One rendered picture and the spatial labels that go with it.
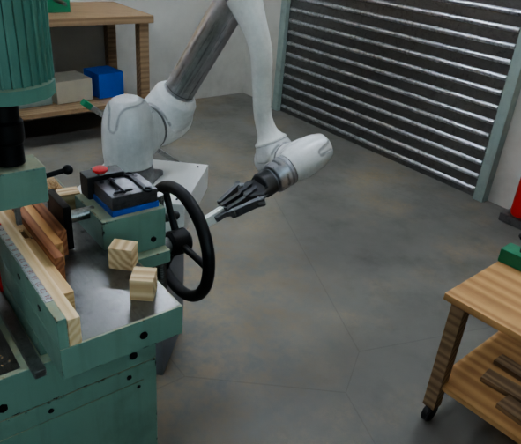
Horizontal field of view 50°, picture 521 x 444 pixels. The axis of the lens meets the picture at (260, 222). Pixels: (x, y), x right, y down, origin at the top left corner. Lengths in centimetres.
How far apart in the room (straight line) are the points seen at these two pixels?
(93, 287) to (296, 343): 140
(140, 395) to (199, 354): 104
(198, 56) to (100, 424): 112
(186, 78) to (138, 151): 28
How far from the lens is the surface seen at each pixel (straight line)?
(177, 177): 192
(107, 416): 118
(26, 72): 96
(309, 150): 158
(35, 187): 108
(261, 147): 170
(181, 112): 190
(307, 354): 226
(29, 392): 107
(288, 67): 494
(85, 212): 114
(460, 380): 206
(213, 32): 179
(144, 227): 114
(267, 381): 213
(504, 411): 200
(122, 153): 179
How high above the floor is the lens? 148
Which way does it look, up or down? 28 degrees down
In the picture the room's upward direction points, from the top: 5 degrees clockwise
